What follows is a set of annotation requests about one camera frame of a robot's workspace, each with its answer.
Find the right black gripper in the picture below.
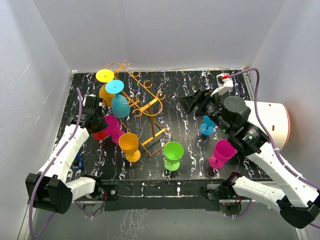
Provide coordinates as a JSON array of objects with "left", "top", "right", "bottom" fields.
[{"left": 178, "top": 87, "right": 232, "bottom": 135}]

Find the light blue plastic wine glass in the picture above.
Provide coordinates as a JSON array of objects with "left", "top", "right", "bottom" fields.
[{"left": 105, "top": 79, "right": 130, "bottom": 119}]

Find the magenta plastic wine glass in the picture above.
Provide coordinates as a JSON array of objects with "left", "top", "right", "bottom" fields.
[{"left": 104, "top": 115, "right": 125, "bottom": 144}]

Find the yellow-orange plastic wine glass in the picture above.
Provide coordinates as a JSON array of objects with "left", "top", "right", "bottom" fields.
[{"left": 96, "top": 69, "right": 115, "bottom": 108}]

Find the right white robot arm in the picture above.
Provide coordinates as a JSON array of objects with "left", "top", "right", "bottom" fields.
[{"left": 178, "top": 88, "right": 320, "bottom": 229}]

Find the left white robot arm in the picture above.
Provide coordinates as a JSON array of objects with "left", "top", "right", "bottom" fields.
[{"left": 25, "top": 95, "right": 107, "bottom": 214}]

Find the red plastic wine glass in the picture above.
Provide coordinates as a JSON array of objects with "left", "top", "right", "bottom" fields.
[{"left": 92, "top": 130, "right": 107, "bottom": 141}]

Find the orange plastic wine glass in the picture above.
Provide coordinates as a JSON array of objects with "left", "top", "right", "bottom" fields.
[{"left": 118, "top": 132, "right": 141, "bottom": 163}]

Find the green plastic wine glass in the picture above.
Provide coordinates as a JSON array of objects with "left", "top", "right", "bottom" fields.
[{"left": 163, "top": 141, "right": 184, "bottom": 172}]

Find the white cylindrical lamp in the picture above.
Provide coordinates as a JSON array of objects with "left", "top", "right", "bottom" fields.
[{"left": 257, "top": 101, "right": 291, "bottom": 151}]

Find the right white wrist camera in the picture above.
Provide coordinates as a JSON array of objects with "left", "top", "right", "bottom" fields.
[{"left": 210, "top": 73, "right": 234, "bottom": 97}]

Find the gold wire wine glass rack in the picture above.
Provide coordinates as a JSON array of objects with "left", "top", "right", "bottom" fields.
[{"left": 105, "top": 61, "right": 173, "bottom": 157}]

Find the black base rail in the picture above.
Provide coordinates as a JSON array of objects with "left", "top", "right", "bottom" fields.
[{"left": 82, "top": 179, "right": 251, "bottom": 212}]

